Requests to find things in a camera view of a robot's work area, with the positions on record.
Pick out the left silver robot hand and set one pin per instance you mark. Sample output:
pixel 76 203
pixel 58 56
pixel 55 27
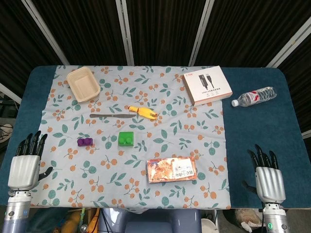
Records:
pixel 23 172

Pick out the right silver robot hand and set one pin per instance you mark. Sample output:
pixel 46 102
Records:
pixel 269 184

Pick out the purple toy block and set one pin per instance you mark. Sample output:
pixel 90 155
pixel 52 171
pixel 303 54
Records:
pixel 85 142

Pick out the green toy block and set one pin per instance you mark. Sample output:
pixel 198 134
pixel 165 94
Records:
pixel 126 139

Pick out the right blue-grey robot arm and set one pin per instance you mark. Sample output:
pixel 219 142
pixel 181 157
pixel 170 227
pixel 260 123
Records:
pixel 274 218

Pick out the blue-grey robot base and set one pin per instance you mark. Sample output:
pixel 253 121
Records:
pixel 150 222

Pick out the crumpled beige bag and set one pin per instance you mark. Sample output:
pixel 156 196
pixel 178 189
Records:
pixel 245 216

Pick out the beige shoe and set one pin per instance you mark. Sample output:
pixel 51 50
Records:
pixel 6 131

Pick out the dark blue table cover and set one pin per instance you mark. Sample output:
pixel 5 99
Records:
pixel 255 126

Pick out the yellow orange tool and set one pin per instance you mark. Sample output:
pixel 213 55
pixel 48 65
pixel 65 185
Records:
pixel 73 218

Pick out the white bucket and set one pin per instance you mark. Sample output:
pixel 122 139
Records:
pixel 207 225

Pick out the clear plastic water bottle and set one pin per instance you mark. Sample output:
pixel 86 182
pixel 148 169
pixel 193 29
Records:
pixel 255 96

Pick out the orange snack packet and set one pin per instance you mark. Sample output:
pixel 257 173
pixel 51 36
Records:
pixel 170 170

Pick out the grey table knife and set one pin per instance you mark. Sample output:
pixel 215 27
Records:
pixel 111 116

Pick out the floral patterned tablecloth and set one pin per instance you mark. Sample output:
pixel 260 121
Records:
pixel 170 145

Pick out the beige paper food tray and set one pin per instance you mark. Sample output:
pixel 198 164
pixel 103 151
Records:
pixel 83 83

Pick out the white partition frame post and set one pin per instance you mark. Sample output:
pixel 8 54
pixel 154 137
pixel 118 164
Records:
pixel 291 44
pixel 46 34
pixel 125 31
pixel 201 31
pixel 306 134
pixel 9 94

